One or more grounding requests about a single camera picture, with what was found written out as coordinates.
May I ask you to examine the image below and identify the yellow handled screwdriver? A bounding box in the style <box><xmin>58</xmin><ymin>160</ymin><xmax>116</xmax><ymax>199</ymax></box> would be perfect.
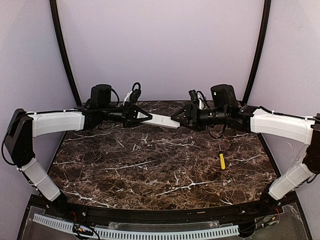
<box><xmin>219</xmin><ymin>145</ymin><xmax>226</xmax><ymax>170</ymax></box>

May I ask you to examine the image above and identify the black front table rail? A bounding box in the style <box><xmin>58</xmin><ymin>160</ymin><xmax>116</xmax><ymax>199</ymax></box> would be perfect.
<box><xmin>44</xmin><ymin>199</ymin><xmax>276</xmax><ymax>227</ymax></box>

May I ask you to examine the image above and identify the black frame post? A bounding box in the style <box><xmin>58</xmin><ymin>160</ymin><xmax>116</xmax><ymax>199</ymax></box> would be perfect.
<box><xmin>242</xmin><ymin>0</ymin><xmax>272</xmax><ymax>105</ymax></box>
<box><xmin>49</xmin><ymin>0</ymin><xmax>82</xmax><ymax>107</ymax></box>

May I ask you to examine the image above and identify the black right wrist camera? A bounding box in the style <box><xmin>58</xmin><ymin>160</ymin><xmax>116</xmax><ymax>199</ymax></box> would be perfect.
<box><xmin>188</xmin><ymin>89</ymin><xmax>210</xmax><ymax>110</ymax></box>

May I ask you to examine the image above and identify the black right frame post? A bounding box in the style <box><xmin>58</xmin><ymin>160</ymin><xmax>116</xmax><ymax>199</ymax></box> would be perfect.
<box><xmin>242</xmin><ymin>0</ymin><xmax>272</xmax><ymax>105</ymax></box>

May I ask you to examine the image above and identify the white slotted cable duct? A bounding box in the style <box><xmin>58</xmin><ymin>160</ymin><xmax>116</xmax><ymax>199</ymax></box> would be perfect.
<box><xmin>32</xmin><ymin>213</ymin><xmax>240</xmax><ymax>240</ymax></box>

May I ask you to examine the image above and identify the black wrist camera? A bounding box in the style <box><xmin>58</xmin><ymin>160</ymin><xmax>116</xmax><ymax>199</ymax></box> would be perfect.
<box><xmin>188</xmin><ymin>89</ymin><xmax>210</xmax><ymax>110</ymax></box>
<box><xmin>122</xmin><ymin>82</ymin><xmax>142</xmax><ymax>106</ymax></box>

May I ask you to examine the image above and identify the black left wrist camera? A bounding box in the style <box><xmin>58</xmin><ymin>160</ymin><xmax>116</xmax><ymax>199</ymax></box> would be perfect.
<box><xmin>122</xmin><ymin>82</ymin><xmax>142</xmax><ymax>106</ymax></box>

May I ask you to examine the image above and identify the black left frame post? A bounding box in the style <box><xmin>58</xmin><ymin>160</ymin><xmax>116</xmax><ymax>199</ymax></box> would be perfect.
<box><xmin>49</xmin><ymin>0</ymin><xmax>82</xmax><ymax>107</ymax></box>

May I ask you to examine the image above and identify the white remote control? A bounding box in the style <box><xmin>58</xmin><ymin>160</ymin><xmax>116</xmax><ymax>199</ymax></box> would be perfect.
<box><xmin>135</xmin><ymin>112</ymin><xmax>180</xmax><ymax>129</ymax></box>

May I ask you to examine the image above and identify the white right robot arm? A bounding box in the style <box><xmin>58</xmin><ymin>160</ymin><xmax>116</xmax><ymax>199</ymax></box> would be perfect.
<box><xmin>171</xmin><ymin>84</ymin><xmax>320</xmax><ymax>201</ymax></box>

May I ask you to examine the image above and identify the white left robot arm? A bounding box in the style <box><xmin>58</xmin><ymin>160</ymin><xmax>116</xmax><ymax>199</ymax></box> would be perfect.
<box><xmin>0</xmin><ymin>82</ymin><xmax>153</xmax><ymax>204</ymax></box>

